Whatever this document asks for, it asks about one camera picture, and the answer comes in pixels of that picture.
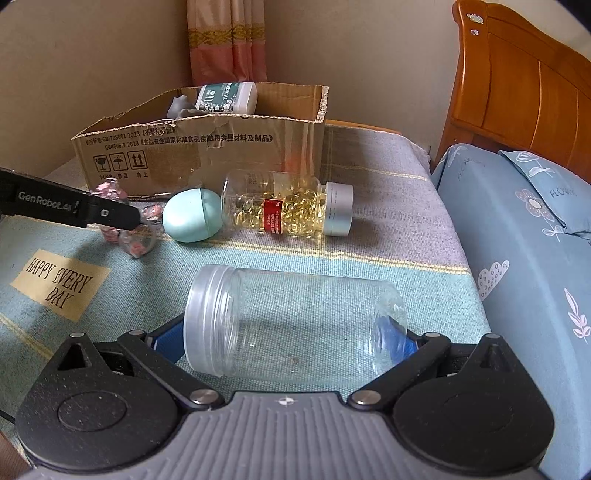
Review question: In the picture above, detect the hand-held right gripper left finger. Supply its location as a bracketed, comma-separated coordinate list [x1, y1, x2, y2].
[52, 316, 225, 413]

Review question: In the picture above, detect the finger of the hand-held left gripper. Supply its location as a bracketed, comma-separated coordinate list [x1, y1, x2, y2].
[87, 194, 143, 230]

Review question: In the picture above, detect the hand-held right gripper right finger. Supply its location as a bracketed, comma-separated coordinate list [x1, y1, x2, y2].
[347, 318, 518, 413]

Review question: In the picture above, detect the cardboard box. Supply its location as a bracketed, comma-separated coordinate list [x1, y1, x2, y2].
[71, 82, 329, 201]

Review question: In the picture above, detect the clear plastic jar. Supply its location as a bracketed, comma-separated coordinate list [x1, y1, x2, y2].
[183, 264, 409, 383]

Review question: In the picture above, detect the grey elephant toy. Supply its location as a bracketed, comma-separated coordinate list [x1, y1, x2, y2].
[166, 95, 199, 120]

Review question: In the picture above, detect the white pill bottle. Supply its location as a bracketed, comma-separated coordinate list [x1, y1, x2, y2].
[195, 82, 258, 114]

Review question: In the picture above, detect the teal egg-shaped container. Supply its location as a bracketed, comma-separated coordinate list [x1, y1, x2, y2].
[161, 188, 223, 244]

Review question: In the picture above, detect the checked teal grey tablecloth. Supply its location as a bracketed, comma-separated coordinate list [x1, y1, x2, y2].
[0, 124, 492, 462]

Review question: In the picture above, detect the clear bottle of yellow capsules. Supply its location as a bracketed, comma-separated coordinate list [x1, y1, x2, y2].
[222, 170, 355, 238]

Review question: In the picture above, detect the blue floral pillow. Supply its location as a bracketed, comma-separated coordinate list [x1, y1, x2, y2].
[498, 148, 591, 238]

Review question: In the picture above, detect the pink curtain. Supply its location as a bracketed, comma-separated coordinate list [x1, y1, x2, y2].
[187, 0, 269, 88]

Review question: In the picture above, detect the wooden headboard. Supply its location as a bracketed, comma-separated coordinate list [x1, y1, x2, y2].
[431, 0, 591, 183]

